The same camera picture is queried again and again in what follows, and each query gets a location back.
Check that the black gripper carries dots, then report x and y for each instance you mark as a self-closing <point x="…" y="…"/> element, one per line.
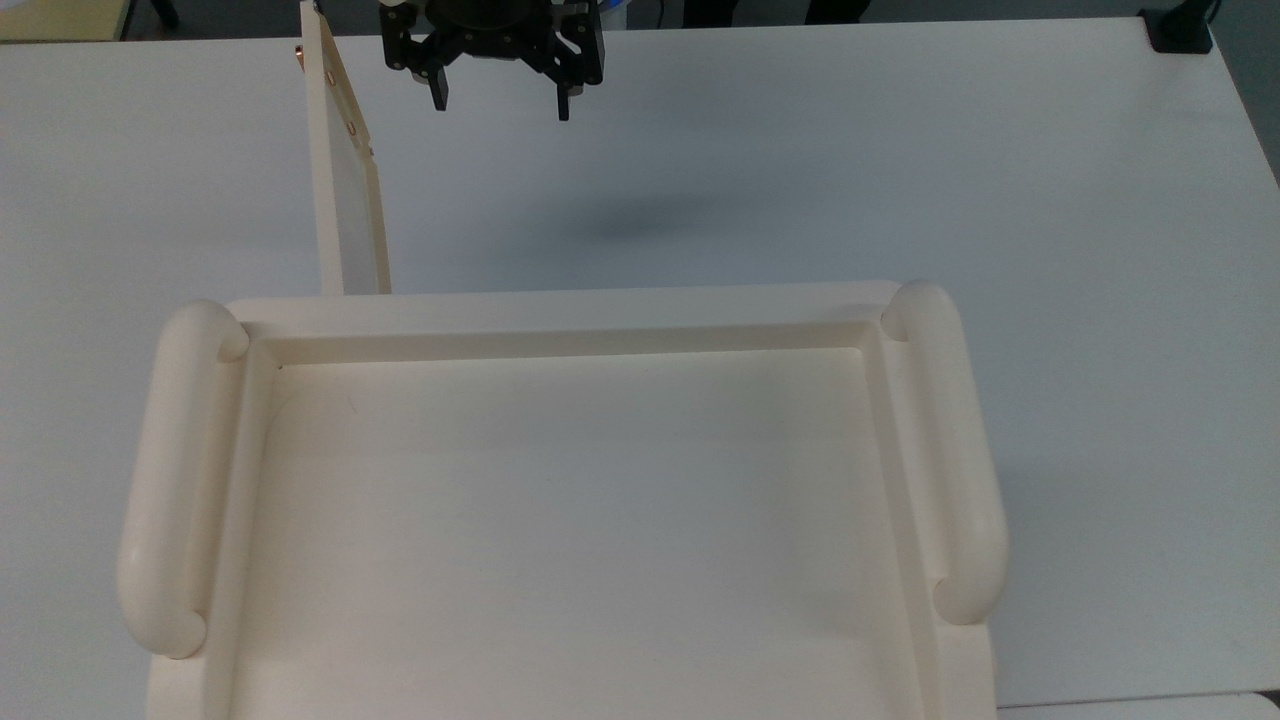
<point x="490" y="28"/>

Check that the cream cabinet door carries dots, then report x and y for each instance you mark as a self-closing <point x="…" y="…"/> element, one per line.
<point x="345" y="200"/>

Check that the cream plastic cabinet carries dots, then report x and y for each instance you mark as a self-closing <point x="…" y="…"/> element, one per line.
<point x="560" y="520"/>

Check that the black chair leg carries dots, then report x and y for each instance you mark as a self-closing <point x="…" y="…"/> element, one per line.
<point x="165" y="12"/>

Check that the yellow wooden desk top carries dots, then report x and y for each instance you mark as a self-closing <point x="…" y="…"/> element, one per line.
<point x="55" y="18"/>

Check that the black table clamp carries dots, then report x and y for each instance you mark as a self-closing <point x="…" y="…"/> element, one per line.
<point x="1178" y="30"/>

